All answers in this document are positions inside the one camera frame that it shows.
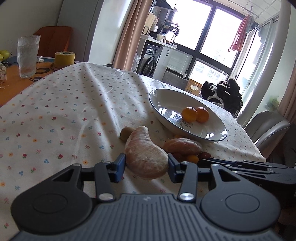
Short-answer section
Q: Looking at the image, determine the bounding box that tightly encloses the small kumquat orange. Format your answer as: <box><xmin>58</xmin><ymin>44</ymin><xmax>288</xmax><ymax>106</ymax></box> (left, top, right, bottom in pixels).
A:
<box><xmin>186</xmin><ymin>155</ymin><xmax>199</xmax><ymax>164</ymax></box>

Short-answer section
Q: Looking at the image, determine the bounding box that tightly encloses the red plum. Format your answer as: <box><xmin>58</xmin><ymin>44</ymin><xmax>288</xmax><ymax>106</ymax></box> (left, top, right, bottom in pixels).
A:
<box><xmin>198</xmin><ymin>152</ymin><xmax>212</xmax><ymax>160</ymax></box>

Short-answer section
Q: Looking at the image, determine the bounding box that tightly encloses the large peeled pomelo segment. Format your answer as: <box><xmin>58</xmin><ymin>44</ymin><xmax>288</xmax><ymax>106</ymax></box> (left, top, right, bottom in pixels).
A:
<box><xmin>125</xmin><ymin>126</ymin><xmax>169</xmax><ymax>180</ymax></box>

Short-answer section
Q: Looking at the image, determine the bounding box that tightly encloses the brown kiwi fruit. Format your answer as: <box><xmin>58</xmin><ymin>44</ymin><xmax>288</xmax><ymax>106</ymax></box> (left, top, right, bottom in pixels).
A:
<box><xmin>119</xmin><ymin>126</ymin><xmax>135</xmax><ymax>142</ymax></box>

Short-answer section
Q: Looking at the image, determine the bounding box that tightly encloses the large orange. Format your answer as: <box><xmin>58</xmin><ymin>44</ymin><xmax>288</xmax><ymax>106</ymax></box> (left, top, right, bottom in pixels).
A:
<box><xmin>181</xmin><ymin>107</ymin><xmax>197</xmax><ymax>123</ymax></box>

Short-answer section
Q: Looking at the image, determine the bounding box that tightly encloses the white kitchen cabinet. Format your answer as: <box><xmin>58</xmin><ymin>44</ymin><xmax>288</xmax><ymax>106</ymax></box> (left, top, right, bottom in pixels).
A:
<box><xmin>137</xmin><ymin>34</ymin><xmax>176</xmax><ymax>80</ymax></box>

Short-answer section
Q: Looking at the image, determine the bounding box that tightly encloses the grey leather chair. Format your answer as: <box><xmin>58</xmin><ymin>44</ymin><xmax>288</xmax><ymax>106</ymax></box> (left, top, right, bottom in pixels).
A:
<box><xmin>244</xmin><ymin>111</ymin><xmax>290</xmax><ymax>155</ymax></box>

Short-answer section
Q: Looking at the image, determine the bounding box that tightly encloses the floral white tablecloth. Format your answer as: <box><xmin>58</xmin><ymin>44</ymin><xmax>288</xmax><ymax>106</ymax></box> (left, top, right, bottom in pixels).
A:
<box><xmin>0</xmin><ymin>61</ymin><xmax>266</xmax><ymax>241</ymax></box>

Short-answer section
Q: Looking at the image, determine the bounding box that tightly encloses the white plate dark rim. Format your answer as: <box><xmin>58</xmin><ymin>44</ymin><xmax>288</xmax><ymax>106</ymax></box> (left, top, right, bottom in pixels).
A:
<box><xmin>149</xmin><ymin>89</ymin><xmax>227</xmax><ymax>143</ymax></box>

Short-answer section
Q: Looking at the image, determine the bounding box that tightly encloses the right pink curtain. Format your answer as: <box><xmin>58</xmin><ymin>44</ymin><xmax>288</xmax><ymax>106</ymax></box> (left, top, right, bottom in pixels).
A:
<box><xmin>277</xmin><ymin>67</ymin><xmax>296</xmax><ymax>123</ymax></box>

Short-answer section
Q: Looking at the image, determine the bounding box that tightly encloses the pink curtain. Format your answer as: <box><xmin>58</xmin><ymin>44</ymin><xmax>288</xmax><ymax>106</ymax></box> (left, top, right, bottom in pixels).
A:
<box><xmin>112</xmin><ymin>0</ymin><xmax>152</xmax><ymax>71</ymax></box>
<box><xmin>277</xmin><ymin>67</ymin><xmax>296</xmax><ymax>123</ymax></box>

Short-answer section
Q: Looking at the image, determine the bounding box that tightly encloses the cardboard box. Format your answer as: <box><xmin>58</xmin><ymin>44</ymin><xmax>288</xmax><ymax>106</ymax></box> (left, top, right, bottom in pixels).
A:
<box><xmin>185</xmin><ymin>79</ymin><xmax>202</xmax><ymax>96</ymax></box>

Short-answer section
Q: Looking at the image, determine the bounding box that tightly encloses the black clothes pile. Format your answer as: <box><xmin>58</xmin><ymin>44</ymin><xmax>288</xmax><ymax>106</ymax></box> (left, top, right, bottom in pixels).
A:
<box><xmin>201</xmin><ymin>78</ymin><xmax>243</xmax><ymax>117</ymax></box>

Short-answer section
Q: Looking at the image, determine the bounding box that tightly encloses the yellow tape roll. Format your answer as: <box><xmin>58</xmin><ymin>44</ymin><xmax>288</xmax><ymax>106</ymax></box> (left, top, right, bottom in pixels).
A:
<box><xmin>54</xmin><ymin>51</ymin><xmax>75</xmax><ymax>69</ymax></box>

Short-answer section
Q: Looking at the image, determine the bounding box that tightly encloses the grey washing machine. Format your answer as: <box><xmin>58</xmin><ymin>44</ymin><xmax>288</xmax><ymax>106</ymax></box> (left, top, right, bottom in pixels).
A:
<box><xmin>137</xmin><ymin>43</ymin><xmax>162</xmax><ymax>78</ymax></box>

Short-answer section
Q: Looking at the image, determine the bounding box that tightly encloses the red hanging towel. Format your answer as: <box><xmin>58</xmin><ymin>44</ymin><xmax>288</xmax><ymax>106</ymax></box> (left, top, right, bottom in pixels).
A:
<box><xmin>228</xmin><ymin>14</ymin><xmax>254</xmax><ymax>52</ymax></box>

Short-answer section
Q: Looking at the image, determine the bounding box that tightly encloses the orange chair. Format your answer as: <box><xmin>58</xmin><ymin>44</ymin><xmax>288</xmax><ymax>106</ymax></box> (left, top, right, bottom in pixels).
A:
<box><xmin>34</xmin><ymin>26</ymin><xmax>72</xmax><ymax>58</ymax></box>

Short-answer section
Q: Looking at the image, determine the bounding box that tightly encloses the dish rack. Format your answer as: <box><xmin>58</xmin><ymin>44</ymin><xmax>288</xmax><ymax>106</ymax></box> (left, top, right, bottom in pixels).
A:
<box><xmin>161</xmin><ymin>20</ymin><xmax>180</xmax><ymax>45</ymax></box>

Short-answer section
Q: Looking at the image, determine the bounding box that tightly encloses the textured drinking glass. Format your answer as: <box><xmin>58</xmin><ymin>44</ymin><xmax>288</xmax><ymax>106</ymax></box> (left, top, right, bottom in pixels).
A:
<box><xmin>16</xmin><ymin>35</ymin><xmax>41</xmax><ymax>78</ymax></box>

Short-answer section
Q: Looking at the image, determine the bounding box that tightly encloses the green yellow fruit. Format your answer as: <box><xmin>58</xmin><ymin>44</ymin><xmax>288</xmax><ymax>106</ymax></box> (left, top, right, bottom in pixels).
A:
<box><xmin>0</xmin><ymin>50</ymin><xmax>11</xmax><ymax>62</ymax></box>

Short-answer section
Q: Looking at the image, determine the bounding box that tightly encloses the white refrigerator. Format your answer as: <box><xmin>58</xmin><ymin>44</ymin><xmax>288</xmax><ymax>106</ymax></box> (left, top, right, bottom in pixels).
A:
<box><xmin>57</xmin><ymin>0</ymin><xmax>104</xmax><ymax>62</ymax></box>

